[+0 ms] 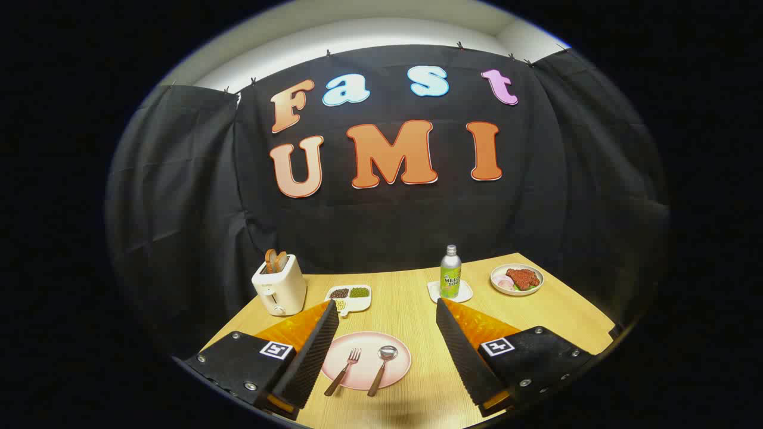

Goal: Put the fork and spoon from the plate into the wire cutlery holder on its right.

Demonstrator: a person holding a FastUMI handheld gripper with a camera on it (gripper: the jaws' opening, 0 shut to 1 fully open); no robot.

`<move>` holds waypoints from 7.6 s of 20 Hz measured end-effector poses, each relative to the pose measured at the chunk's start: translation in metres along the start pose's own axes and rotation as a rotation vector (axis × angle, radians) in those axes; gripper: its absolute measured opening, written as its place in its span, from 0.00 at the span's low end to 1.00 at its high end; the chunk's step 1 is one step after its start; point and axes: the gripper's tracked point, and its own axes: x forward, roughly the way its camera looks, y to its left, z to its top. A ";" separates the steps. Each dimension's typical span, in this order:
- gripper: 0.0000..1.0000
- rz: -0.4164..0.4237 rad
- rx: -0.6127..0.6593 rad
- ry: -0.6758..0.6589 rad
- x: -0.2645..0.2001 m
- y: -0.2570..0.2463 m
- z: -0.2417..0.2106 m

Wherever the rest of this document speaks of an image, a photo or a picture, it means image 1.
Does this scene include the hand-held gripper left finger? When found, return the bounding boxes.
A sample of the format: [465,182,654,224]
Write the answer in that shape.
[182,300,340,421]

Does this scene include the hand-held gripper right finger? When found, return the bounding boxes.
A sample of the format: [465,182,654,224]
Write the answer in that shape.
[435,298,597,418]

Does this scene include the wooden handled fork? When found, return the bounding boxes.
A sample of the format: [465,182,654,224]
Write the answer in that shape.
[324,348,362,397]

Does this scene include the wooden handled spoon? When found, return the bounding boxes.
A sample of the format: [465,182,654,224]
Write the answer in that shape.
[367,345,399,398]

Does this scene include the pink round plate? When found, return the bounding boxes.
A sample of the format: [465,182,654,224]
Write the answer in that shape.
[321,331,412,391]

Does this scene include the white divided dish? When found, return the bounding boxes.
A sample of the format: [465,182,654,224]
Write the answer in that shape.
[325,284,373,318]

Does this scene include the white square coaster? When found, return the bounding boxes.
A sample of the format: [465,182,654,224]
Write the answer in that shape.
[427,280,474,304]

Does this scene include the cream toaster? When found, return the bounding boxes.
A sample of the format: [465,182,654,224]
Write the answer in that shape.
[251,254,308,316]

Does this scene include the green soda bottle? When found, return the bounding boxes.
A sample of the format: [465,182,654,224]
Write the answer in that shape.
[440,244,463,300]

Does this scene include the white oval plate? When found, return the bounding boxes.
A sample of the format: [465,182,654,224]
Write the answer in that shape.
[490,264,545,297]

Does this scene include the brown fried meat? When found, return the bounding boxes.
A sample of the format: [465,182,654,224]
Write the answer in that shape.
[506,268,541,291]

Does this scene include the black backdrop cloth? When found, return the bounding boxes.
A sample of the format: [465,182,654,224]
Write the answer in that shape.
[106,45,671,358]

